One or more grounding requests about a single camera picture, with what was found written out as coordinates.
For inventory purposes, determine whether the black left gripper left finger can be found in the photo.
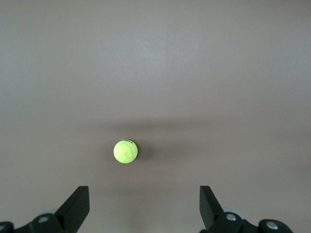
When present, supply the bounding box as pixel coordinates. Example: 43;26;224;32
0;185;90;233

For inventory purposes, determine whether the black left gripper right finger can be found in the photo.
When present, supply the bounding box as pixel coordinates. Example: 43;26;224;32
199;185;294;233

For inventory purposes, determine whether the yellow-green tennis ball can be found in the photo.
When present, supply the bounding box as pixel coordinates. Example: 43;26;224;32
113;139;138;164

